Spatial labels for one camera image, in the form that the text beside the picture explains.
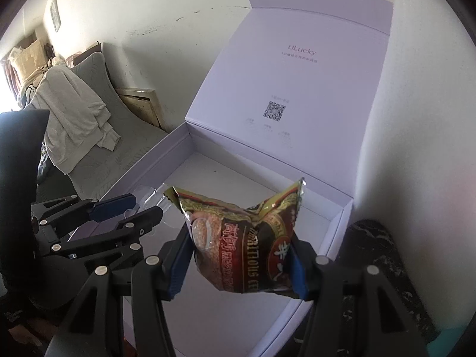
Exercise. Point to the grey patterned chair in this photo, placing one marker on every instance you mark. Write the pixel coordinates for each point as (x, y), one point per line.
(101, 168)

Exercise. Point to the cardboard box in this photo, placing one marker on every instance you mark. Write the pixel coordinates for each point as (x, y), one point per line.
(26, 61)

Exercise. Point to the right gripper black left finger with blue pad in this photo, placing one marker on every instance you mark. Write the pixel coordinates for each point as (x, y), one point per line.
(95, 326)

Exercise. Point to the light grey sweatshirt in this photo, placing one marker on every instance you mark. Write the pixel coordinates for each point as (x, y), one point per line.
(78, 118)

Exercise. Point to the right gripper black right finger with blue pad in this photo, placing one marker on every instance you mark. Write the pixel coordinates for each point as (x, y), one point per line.
(355, 311)

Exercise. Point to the wall picture frame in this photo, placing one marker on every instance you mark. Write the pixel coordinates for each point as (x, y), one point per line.
(55, 15)

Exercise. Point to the wooden framed panel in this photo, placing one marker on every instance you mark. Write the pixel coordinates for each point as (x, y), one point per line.
(144, 104)

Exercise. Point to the lavender gift box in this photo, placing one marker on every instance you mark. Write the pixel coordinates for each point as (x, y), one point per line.
(288, 98)

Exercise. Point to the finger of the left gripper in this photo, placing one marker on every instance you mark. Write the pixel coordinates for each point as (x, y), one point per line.
(125, 231)
(73, 211)

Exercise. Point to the clear plastic wrapper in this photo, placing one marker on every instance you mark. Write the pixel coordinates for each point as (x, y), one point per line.
(146, 198)

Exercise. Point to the brown gold snack packet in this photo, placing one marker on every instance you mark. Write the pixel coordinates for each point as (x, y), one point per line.
(242, 250)

